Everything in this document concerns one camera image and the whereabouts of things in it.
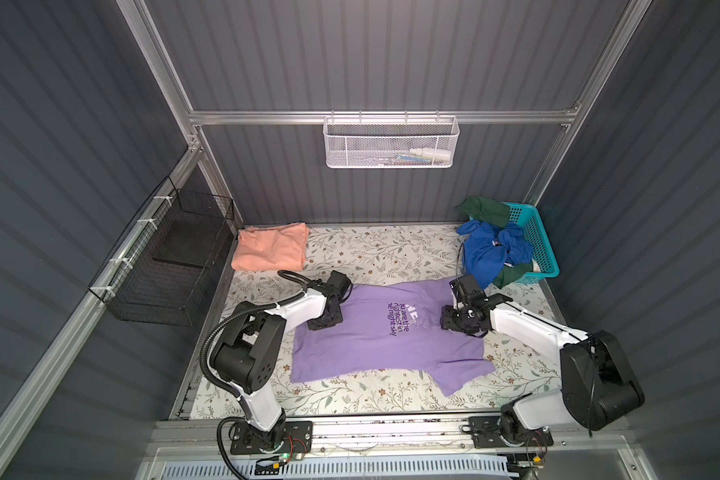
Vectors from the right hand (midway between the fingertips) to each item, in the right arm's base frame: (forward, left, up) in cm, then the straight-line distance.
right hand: (451, 322), depth 90 cm
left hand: (+2, +39, -2) cm, 39 cm away
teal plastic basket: (+25, -35, +4) cm, 43 cm away
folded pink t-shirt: (+31, +62, +1) cm, 69 cm away
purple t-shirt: (-3, +18, -3) cm, 19 cm away
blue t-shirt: (+23, -15, +7) cm, 29 cm away
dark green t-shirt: (+45, -21, +4) cm, 50 cm away
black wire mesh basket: (+4, +76, +28) cm, 81 cm away
